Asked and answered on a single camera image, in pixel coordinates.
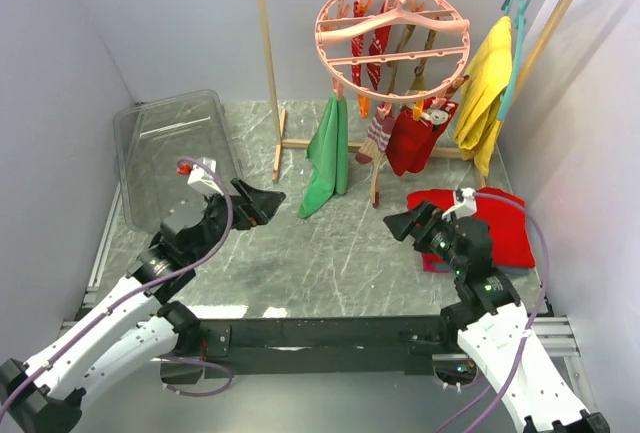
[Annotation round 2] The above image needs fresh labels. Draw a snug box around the pink round clip hanger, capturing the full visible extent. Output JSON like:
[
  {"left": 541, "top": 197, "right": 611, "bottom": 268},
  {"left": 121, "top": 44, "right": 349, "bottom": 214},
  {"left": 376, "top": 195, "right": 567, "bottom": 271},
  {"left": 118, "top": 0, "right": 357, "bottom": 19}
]
[{"left": 314, "top": 0, "right": 461, "bottom": 118}]

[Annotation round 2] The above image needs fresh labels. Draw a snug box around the teal plastic hanger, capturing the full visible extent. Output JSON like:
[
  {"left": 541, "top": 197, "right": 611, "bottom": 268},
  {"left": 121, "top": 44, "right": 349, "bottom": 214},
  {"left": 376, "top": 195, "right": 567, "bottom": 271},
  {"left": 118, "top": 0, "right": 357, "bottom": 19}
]
[{"left": 497, "top": 0, "right": 532, "bottom": 122}]

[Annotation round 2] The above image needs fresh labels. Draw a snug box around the brown sock pair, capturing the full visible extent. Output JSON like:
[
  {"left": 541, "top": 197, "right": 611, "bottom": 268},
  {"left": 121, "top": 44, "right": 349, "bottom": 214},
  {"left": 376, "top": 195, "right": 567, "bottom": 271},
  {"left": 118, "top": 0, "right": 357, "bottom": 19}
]
[{"left": 384, "top": 17, "right": 441, "bottom": 99}]

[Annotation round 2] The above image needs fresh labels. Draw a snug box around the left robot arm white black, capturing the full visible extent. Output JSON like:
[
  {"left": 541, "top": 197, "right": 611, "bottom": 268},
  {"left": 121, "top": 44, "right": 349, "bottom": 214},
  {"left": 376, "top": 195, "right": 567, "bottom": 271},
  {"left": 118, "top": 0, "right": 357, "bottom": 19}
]
[{"left": 1, "top": 178, "right": 286, "bottom": 432}]

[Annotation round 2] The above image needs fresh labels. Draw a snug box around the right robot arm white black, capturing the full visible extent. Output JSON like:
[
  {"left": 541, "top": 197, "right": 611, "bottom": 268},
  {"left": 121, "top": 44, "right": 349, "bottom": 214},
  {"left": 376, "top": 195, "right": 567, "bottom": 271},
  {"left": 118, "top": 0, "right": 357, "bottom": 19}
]
[{"left": 384, "top": 202, "right": 610, "bottom": 432}]

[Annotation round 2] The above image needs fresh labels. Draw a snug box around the red folded towel stack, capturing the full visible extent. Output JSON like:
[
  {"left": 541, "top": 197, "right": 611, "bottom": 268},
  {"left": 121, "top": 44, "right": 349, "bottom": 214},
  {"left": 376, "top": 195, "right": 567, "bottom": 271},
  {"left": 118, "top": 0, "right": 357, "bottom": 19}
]
[{"left": 407, "top": 189, "right": 536, "bottom": 276}]

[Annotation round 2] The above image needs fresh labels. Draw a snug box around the purple cable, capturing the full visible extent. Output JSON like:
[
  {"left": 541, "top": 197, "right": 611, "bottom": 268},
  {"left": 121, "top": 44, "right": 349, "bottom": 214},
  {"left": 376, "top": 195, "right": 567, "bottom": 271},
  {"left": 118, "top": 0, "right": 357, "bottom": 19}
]
[
  {"left": 434, "top": 190, "right": 551, "bottom": 433},
  {"left": 9, "top": 155, "right": 236, "bottom": 399}
]

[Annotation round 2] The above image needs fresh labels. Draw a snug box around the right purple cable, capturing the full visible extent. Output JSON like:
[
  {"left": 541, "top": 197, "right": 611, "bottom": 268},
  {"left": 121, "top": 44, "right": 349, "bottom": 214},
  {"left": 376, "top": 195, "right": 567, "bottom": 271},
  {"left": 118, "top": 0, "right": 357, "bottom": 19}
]
[{"left": 434, "top": 190, "right": 551, "bottom": 433}]

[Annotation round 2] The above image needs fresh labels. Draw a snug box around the black base bar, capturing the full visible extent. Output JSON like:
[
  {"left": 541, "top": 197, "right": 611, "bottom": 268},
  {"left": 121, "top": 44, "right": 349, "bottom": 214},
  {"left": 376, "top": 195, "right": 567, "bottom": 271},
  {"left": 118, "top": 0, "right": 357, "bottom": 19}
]
[{"left": 173, "top": 315, "right": 462, "bottom": 375}]

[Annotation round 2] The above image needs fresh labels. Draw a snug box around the striped beige purple sock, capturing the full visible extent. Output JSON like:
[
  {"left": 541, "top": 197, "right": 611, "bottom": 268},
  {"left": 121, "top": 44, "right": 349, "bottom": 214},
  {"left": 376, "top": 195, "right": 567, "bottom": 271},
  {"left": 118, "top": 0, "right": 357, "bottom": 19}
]
[{"left": 355, "top": 109, "right": 396, "bottom": 165}]

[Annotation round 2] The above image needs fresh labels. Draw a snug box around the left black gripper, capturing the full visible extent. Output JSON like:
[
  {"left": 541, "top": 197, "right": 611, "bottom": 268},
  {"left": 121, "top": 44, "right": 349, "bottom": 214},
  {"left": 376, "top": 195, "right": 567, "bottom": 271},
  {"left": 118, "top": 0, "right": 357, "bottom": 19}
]
[{"left": 188, "top": 177, "right": 285, "bottom": 263}]

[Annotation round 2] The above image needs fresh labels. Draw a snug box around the yellow hanging cloth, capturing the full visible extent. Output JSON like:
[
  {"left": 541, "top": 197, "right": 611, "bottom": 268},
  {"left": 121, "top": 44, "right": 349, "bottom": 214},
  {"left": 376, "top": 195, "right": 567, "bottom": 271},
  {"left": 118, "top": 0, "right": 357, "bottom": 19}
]
[{"left": 454, "top": 16, "right": 513, "bottom": 177}]

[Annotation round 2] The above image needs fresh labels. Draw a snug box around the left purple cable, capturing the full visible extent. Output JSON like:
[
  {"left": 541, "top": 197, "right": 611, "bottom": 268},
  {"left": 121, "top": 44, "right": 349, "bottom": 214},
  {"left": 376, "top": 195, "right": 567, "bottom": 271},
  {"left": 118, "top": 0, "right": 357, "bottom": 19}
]
[{"left": 9, "top": 155, "right": 236, "bottom": 399}]

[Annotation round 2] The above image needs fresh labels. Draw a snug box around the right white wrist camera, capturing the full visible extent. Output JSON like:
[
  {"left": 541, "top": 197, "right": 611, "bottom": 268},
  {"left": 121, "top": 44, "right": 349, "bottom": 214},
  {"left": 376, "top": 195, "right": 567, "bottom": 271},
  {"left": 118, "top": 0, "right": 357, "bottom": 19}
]
[{"left": 442, "top": 188, "right": 477, "bottom": 222}]

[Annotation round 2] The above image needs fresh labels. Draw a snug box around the red patterned sock pair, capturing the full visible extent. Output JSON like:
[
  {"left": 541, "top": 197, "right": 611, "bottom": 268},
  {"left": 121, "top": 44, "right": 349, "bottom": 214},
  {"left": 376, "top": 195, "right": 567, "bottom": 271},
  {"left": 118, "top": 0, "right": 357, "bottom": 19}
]
[{"left": 351, "top": 0, "right": 391, "bottom": 91}]

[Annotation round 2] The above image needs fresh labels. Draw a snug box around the red sock front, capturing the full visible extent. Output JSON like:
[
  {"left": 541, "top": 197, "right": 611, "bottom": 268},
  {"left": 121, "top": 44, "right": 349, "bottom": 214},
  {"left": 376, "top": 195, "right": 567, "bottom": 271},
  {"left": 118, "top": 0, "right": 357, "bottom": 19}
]
[{"left": 386, "top": 108, "right": 444, "bottom": 177}]

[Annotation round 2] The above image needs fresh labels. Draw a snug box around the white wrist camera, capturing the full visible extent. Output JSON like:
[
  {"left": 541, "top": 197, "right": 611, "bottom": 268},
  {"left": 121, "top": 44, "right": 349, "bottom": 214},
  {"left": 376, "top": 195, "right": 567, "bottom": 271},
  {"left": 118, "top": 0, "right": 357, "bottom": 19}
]
[
  {"left": 442, "top": 188, "right": 477, "bottom": 222},
  {"left": 176, "top": 162, "right": 221, "bottom": 196}
]

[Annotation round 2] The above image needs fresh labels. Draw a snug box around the clear plastic bin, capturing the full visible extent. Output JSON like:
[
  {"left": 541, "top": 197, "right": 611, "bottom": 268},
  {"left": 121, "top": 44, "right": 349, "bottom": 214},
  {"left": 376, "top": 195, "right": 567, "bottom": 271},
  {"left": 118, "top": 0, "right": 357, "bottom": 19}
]
[{"left": 113, "top": 89, "right": 243, "bottom": 234}]

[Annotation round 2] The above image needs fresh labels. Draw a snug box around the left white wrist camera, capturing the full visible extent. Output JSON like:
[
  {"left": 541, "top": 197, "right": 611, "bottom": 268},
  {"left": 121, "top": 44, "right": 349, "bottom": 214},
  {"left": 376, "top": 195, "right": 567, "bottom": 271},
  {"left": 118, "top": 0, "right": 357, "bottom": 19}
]
[{"left": 176, "top": 162, "right": 221, "bottom": 196}]

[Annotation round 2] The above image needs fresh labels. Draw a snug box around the green hanging cloth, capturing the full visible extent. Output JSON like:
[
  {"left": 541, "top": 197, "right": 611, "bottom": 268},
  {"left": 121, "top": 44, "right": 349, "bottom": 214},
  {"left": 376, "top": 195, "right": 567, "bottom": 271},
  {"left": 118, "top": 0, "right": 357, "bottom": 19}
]
[{"left": 298, "top": 94, "right": 349, "bottom": 219}]

